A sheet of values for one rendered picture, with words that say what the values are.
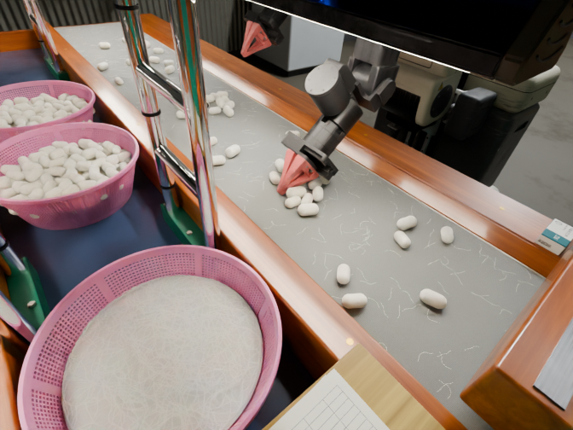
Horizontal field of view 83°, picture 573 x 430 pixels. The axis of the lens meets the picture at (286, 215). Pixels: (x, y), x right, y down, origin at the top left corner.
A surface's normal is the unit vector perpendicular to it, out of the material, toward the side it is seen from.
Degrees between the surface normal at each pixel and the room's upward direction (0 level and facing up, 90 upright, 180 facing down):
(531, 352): 0
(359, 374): 0
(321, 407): 0
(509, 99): 90
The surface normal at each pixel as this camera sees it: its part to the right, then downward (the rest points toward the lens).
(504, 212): 0.07, -0.74
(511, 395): -0.77, 0.39
